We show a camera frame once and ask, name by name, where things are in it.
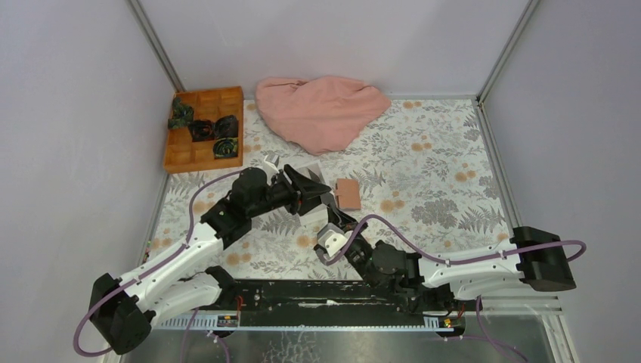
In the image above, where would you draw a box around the black rolled sock right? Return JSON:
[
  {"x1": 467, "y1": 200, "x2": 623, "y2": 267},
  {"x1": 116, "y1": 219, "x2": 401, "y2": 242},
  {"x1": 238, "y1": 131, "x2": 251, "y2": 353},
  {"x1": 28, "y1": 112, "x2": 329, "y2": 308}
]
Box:
[{"x1": 213, "y1": 115, "x2": 239, "y2": 139}]

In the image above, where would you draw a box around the black rolled sock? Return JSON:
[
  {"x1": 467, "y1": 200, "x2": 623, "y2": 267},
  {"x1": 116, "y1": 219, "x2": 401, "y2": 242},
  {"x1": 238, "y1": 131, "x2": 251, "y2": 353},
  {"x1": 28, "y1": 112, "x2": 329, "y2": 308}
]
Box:
[
  {"x1": 213, "y1": 115, "x2": 239, "y2": 139},
  {"x1": 187, "y1": 119, "x2": 215, "y2": 142}
]

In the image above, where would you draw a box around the black rolled sock left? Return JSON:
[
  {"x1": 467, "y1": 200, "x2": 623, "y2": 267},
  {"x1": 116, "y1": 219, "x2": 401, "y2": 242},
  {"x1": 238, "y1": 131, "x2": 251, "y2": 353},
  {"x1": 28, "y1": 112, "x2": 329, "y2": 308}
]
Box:
[{"x1": 187, "y1": 119, "x2": 215, "y2": 142}]

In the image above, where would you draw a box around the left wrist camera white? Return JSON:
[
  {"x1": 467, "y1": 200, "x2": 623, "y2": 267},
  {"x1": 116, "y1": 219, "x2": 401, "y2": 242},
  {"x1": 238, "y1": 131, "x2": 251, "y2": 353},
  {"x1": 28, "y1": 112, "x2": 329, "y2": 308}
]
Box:
[{"x1": 262, "y1": 153, "x2": 280, "y2": 181}]

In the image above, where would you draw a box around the floral table mat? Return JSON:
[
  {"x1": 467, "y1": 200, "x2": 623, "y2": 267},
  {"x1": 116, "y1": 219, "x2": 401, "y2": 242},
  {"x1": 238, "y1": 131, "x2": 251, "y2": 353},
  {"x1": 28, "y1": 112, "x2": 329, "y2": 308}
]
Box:
[{"x1": 142, "y1": 98, "x2": 525, "y2": 283}]

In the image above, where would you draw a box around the purple cable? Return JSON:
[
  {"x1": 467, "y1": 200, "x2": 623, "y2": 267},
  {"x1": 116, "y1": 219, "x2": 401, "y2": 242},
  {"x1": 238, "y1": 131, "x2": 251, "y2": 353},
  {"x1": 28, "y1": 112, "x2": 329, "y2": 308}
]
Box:
[
  {"x1": 73, "y1": 169, "x2": 246, "y2": 358},
  {"x1": 317, "y1": 214, "x2": 587, "y2": 363}
]

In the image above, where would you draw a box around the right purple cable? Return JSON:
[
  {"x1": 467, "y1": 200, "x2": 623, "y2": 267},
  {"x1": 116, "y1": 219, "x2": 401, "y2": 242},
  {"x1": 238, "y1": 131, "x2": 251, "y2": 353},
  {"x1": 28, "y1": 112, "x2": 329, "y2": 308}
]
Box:
[{"x1": 317, "y1": 214, "x2": 587, "y2": 363}]

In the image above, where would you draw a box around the brown leather card holder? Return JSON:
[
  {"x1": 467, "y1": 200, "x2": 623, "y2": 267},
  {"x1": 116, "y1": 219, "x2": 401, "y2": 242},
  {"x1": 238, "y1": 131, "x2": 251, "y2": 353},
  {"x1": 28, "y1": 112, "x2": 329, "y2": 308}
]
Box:
[{"x1": 335, "y1": 178, "x2": 362, "y2": 210}]

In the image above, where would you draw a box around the pink cloth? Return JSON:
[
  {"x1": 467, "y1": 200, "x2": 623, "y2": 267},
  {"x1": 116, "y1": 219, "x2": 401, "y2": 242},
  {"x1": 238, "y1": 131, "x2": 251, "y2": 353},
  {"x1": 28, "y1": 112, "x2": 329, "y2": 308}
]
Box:
[{"x1": 255, "y1": 76, "x2": 391, "y2": 155}]

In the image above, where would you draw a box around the white translucent card box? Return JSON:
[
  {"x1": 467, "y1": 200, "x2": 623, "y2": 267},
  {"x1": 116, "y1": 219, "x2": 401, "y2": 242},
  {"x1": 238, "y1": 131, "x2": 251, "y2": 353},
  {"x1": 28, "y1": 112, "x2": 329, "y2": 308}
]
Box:
[{"x1": 296, "y1": 161, "x2": 333, "y2": 228}]

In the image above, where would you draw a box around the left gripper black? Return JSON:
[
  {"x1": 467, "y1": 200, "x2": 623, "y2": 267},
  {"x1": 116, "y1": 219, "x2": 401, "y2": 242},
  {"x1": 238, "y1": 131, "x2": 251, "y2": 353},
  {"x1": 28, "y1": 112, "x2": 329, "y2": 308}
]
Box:
[{"x1": 247, "y1": 166, "x2": 332, "y2": 221}]

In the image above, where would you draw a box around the wooden compartment tray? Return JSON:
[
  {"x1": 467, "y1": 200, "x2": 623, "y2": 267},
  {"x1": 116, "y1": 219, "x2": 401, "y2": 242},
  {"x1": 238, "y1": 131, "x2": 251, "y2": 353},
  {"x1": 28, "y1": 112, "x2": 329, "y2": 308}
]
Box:
[{"x1": 163, "y1": 86, "x2": 244, "y2": 174}]

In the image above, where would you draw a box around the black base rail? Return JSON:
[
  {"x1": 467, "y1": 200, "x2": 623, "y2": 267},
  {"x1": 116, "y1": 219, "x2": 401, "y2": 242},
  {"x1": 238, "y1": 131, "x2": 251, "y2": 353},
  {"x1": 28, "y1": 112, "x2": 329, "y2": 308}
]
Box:
[{"x1": 206, "y1": 279, "x2": 476, "y2": 330}]

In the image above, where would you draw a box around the dark patterned rolled sock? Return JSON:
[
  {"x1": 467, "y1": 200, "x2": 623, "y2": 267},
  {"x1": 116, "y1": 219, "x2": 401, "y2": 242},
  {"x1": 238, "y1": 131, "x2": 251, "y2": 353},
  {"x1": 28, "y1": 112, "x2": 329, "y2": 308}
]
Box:
[{"x1": 212, "y1": 138, "x2": 238, "y2": 160}]

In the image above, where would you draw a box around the green patterned rolled sock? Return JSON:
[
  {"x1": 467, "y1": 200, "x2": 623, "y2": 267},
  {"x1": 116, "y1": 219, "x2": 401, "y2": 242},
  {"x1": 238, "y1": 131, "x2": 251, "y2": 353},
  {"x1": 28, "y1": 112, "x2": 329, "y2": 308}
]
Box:
[{"x1": 167, "y1": 97, "x2": 194, "y2": 130}]

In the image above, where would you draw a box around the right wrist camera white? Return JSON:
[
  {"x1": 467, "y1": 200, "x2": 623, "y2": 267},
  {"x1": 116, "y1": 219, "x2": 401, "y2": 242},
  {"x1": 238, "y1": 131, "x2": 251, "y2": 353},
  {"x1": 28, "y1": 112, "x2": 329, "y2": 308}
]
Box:
[{"x1": 314, "y1": 223, "x2": 351, "y2": 263}]

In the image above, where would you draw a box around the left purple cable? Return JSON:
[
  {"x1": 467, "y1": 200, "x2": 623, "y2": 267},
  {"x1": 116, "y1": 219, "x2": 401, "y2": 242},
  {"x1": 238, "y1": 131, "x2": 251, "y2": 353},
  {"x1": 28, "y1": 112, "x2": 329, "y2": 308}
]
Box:
[{"x1": 73, "y1": 169, "x2": 246, "y2": 358}]

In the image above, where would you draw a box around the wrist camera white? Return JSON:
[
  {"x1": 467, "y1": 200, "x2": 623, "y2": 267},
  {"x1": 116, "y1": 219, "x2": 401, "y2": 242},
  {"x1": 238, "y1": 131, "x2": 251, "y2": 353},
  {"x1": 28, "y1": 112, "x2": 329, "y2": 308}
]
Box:
[
  {"x1": 314, "y1": 223, "x2": 351, "y2": 263},
  {"x1": 262, "y1": 153, "x2": 280, "y2": 181}
]

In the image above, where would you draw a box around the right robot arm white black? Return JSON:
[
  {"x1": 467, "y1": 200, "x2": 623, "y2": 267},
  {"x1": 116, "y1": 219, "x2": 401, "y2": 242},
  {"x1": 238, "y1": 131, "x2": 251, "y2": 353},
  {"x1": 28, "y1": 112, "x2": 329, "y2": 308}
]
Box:
[{"x1": 314, "y1": 207, "x2": 587, "y2": 312}]

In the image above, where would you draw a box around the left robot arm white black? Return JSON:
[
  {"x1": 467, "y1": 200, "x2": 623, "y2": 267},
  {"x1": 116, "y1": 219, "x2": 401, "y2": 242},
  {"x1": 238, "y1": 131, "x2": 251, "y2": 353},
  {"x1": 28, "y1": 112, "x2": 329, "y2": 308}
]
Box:
[{"x1": 73, "y1": 165, "x2": 332, "y2": 357}]

